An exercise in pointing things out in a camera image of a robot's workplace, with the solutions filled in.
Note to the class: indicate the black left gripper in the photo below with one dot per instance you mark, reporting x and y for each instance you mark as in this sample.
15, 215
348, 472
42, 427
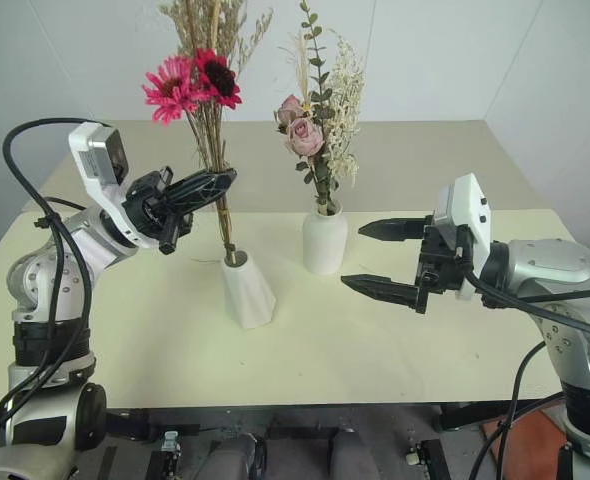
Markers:
145, 207

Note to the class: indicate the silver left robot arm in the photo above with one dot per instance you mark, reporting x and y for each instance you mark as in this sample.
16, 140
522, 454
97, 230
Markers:
50, 280

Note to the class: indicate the round white bottle vase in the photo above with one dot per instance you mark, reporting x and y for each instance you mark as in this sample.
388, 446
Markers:
325, 245

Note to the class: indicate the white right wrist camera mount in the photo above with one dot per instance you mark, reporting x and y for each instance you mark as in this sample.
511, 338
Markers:
472, 210

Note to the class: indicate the faceted tapered white vase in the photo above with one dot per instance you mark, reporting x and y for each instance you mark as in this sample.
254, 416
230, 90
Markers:
247, 295

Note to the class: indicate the dark grey rounded shape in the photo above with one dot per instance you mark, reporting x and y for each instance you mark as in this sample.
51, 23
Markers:
352, 457
235, 457

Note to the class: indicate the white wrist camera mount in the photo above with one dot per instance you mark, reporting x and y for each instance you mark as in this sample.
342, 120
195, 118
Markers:
95, 165
472, 210

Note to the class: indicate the black table frame bar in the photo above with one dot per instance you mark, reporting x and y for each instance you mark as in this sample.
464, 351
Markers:
275, 417

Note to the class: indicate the pink red daisy bouquet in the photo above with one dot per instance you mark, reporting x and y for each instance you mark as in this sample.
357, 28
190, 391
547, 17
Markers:
172, 92

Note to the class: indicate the pale rose eucalyptus bouquet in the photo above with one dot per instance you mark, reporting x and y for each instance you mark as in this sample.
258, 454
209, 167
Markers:
305, 132

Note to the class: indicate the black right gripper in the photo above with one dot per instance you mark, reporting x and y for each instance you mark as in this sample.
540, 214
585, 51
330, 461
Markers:
440, 260

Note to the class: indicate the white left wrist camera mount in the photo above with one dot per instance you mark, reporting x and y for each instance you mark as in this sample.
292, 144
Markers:
95, 165

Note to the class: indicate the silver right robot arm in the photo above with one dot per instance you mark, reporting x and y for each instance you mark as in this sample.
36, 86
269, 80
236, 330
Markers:
550, 272

